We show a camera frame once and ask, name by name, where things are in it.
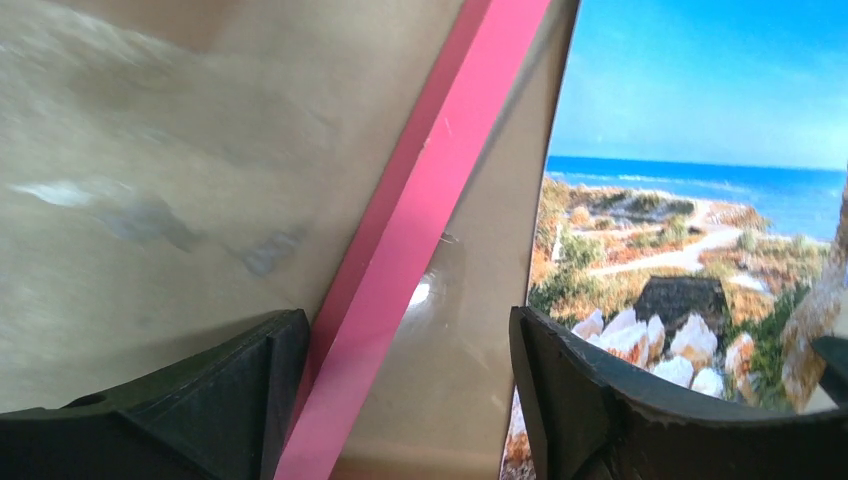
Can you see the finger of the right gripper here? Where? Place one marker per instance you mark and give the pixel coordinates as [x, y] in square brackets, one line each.
[833, 350]

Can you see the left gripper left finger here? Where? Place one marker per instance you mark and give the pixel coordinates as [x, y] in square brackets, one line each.
[223, 413]

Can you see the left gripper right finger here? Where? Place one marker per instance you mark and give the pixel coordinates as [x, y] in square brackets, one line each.
[591, 415]

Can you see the beach landscape photo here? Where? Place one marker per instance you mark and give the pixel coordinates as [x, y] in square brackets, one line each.
[692, 215]

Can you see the pink picture frame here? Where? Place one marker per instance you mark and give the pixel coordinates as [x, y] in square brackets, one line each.
[445, 134]

